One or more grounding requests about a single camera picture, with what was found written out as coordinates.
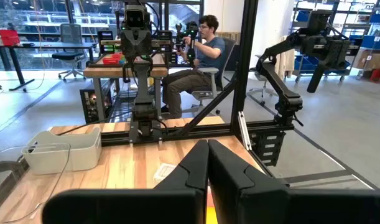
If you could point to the black desk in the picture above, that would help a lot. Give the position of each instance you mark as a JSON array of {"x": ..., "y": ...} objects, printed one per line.
[{"x": 53, "y": 44}]

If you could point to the grey office chair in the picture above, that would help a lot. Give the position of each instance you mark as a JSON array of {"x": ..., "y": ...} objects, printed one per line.
[
  {"x": 258, "y": 90},
  {"x": 213, "y": 77}
]

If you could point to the shelf rack with blue bins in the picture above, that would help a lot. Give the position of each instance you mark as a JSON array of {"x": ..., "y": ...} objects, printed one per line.
[{"x": 373, "y": 42}]

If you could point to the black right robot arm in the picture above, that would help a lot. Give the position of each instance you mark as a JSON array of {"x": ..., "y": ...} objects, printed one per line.
[{"x": 143, "y": 90}]

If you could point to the red toy tray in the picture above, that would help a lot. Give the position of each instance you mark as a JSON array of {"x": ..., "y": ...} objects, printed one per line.
[{"x": 110, "y": 59}]

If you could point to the red box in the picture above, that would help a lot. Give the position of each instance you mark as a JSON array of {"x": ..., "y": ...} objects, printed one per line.
[{"x": 9, "y": 38}]

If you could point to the large clear plastic bin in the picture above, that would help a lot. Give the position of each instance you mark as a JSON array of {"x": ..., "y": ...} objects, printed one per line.
[{"x": 6, "y": 165}]

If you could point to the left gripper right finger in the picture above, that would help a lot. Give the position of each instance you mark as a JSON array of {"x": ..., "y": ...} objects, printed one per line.
[{"x": 233, "y": 186}]

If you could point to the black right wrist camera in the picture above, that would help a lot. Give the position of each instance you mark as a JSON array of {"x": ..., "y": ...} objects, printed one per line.
[{"x": 135, "y": 17}]

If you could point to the pink playing card box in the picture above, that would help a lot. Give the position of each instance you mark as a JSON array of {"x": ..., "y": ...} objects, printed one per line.
[{"x": 163, "y": 172}]

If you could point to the black background leader arms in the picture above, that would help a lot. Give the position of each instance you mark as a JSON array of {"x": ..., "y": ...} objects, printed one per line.
[{"x": 191, "y": 31}]

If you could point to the cardboard box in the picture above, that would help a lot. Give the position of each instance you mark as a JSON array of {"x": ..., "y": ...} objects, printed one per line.
[{"x": 373, "y": 59}]

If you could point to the wooden background table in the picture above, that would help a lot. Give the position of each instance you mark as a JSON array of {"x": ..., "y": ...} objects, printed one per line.
[{"x": 115, "y": 72}]

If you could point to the grey plastic bin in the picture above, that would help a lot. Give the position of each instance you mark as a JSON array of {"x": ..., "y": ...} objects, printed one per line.
[{"x": 84, "y": 152}]

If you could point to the black mesh office chair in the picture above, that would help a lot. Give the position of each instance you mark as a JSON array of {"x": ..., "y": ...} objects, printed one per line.
[{"x": 70, "y": 34}]

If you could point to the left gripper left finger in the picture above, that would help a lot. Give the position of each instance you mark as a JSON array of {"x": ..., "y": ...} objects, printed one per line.
[{"x": 189, "y": 177}]

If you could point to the black computer tower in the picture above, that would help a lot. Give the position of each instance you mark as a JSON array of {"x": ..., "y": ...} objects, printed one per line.
[{"x": 90, "y": 105}]

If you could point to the silver metal bracket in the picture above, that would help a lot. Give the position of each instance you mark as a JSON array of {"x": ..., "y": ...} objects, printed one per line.
[{"x": 245, "y": 130}]

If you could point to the black aluminium frame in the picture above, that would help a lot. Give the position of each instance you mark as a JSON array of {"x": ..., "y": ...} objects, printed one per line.
[{"x": 244, "y": 62}]

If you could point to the person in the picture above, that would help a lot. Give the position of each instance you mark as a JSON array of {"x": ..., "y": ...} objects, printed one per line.
[{"x": 208, "y": 53}]

